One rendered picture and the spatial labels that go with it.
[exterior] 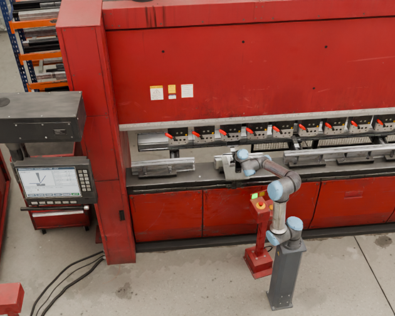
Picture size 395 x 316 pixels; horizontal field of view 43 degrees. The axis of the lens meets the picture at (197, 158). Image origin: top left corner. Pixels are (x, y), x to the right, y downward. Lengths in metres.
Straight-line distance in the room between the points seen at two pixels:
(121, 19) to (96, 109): 0.60
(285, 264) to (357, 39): 1.65
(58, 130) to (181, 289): 1.97
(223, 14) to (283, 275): 1.94
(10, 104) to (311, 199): 2.50
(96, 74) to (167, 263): 2.00
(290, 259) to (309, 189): 0.73
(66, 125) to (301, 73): 1.63
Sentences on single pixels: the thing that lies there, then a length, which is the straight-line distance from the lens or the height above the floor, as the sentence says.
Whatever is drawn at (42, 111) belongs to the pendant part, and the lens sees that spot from 2.94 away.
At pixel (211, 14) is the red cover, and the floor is 2.23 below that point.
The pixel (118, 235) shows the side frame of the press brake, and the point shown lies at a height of 0.41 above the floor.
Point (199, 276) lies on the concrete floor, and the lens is 4.39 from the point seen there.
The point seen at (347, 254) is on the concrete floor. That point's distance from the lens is 4.70.
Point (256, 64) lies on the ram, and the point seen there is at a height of 1.85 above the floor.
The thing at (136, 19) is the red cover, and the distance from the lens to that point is 3.14.
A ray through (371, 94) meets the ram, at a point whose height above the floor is 1.54.
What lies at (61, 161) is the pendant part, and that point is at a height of 1.60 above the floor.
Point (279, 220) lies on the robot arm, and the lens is 3.34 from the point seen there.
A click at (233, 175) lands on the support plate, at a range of 3.76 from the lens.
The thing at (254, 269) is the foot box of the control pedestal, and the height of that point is 0.06.
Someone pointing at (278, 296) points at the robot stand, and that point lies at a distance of 4.11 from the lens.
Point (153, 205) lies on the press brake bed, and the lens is 4.06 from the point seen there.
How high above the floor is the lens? 3.65
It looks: 43 degrees down
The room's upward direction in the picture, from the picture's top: straight up
